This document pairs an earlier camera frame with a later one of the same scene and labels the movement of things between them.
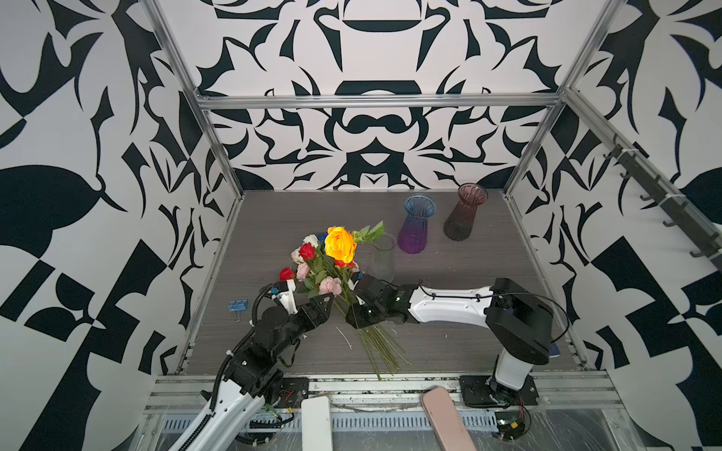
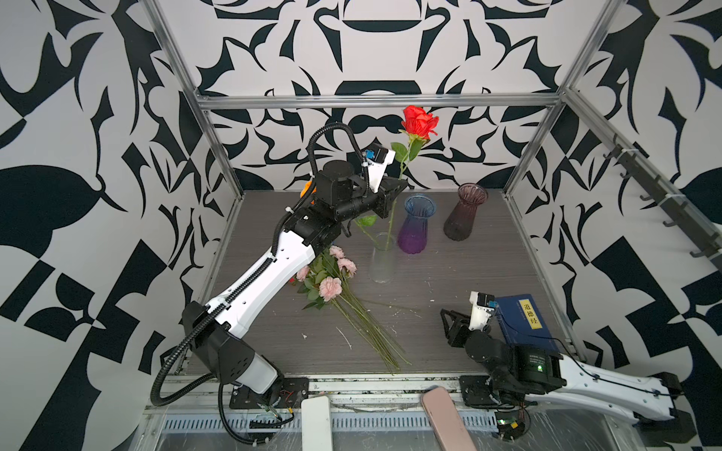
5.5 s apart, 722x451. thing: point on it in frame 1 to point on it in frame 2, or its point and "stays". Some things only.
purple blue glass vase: x=412 y=235 stays
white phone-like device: x=316 y=429 stays
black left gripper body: x=294 y=325 to x=379 y=203
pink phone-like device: x=446 y=421 stays
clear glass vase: x=383 y=258 stays
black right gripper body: x=364 y=315 to x=460 y=334
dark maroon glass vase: x=460 y=218 stays
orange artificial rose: x=339 y=244 to x=306 y=190
